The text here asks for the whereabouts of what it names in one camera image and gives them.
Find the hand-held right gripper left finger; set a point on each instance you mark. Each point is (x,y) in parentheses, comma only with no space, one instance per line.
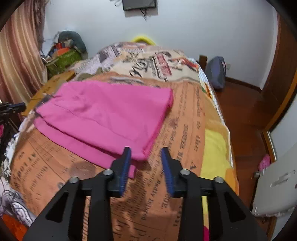
(125,166)

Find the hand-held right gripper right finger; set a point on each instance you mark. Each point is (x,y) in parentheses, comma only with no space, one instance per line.
(166,166)

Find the pink pants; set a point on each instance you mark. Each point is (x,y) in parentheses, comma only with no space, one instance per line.
(104,115)

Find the printed blanket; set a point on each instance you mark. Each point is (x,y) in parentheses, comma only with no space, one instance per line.
(185,115)

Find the pink cloth item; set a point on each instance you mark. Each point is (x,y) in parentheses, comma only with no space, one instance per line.
(264,162)

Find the blue grey backpack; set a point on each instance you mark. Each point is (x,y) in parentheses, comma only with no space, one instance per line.
(215,71)

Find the wooden board with flower cutouts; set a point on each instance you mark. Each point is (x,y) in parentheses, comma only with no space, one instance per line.
(55,80)

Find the white wood-framed cabinet door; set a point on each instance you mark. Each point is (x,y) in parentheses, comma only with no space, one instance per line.
(285,139)

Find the green box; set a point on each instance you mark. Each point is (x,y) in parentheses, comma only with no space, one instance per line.
(65,59)

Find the black tripod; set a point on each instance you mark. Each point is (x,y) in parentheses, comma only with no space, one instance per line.
(14,107)

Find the yellow plastic object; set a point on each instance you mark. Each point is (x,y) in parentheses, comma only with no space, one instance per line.
(142,38)

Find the orange packet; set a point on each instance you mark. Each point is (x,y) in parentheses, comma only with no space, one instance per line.
(60,51)

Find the grey stuffed toy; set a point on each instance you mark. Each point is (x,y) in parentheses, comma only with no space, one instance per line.
(76,39)

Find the wooden door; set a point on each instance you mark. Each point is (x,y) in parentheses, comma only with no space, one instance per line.
(283,69)

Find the striped pink curtain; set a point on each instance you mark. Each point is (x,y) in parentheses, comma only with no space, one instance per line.
(16,58)

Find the wooden post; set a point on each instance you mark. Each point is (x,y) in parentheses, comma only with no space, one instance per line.
(203,61)

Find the wall-mounted black monitor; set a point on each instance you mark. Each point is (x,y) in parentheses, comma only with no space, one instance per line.
(139,3)

